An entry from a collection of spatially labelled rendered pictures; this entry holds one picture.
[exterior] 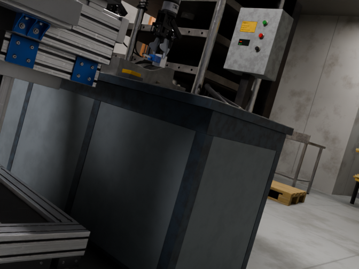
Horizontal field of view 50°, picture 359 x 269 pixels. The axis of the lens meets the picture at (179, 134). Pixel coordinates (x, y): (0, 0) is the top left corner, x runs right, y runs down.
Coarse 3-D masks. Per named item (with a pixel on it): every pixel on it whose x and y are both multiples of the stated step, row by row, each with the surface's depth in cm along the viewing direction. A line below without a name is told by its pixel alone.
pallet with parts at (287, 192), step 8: (272, 184) 507; (280, 184) 534; (280, 192) 471; (288, 192) 471; (296, 192) 494; (304, 192) 527; (280, 200) 470; (288, 200) 465; (296, 200) 496; (304, 200) 534
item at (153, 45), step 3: (156, 39) 182; (159, 39) 183; (153, 42) 181; (156, 42) 182; (159, 42) 183; (150, 45) 181; (153, 45) 182; (156, 45) 183; (159, 45) 183; (153, 48) 183; (156, 48) 183; (159, 48) 184; (153, 51) 184; (156, 51) 183
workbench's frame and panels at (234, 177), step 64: (64, 128) 196; (128, 128) 166; (192, 128) 143; (256, 128) 164; (64, 192) 188; (128, 192) 160; (192, 192) 142; (256, 192) 179; (128, 256) 155; (192, 256) 153
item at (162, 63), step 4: (148, 56) 176; (152, 56) 178; (156, 56) 178; (160, 56) 180; (152, 60) 178; (156, 60) 178; (160, 60) 180; (164, 60) 182; (152, 64) 183; (156, 64) 182; (160, 64) 180; (164, 64) 182
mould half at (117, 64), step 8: (112, 64) 181; (120, 64) 179; (128, 64) 183; (144, 64) 209; (104, 72) 184; (112, 72) 180; (144, 72) 191; (152, 72) 195; (160, 72) 199; (168, 72) 203; (144, 80) 192; (152, 80) 196; (160, 80) 201; (168, 80) 205; (176, 88) 211; (184, 88) 216
